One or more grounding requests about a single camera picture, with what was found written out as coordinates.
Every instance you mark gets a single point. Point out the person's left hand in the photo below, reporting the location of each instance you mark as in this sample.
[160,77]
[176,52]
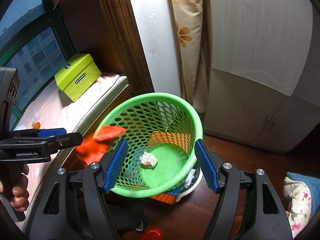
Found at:
[14,183]

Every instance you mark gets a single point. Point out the floral fabric bundle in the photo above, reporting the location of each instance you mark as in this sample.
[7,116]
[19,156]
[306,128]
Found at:
[299,211]

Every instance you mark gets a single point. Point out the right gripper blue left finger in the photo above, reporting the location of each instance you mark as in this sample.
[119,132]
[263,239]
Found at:
[115,165]

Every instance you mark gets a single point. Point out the white basin under basket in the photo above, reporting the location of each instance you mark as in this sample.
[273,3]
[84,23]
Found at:
[191,182]

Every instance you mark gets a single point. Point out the red white paper wrapper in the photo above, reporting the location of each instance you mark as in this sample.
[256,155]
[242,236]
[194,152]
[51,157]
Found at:
[148,160]

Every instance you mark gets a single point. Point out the grey wardrobe cabinet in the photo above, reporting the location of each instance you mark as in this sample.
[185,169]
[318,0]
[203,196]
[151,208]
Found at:
[259,51]

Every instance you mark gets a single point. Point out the orange snack bag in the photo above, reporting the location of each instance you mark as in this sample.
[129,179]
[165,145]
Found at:
[95,145]

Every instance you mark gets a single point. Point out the lime green tissue box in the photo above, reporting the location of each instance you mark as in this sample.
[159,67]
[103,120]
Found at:
[77,75]

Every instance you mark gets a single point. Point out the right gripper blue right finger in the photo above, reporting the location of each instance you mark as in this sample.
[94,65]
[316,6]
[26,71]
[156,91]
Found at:
[206,166]

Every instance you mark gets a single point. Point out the orange peel piece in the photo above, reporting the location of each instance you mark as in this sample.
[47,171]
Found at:
[37,125]

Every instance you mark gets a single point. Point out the floral cream curtain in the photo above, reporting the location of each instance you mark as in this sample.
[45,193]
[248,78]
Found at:
[188,16]

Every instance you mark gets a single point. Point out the red cap object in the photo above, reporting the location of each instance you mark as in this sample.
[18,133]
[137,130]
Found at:
[152,234]

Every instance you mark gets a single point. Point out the green mesh waste basket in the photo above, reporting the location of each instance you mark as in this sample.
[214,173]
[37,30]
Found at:
[164,125]

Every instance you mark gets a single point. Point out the green window frame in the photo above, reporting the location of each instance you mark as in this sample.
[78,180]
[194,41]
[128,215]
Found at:
[35,41]

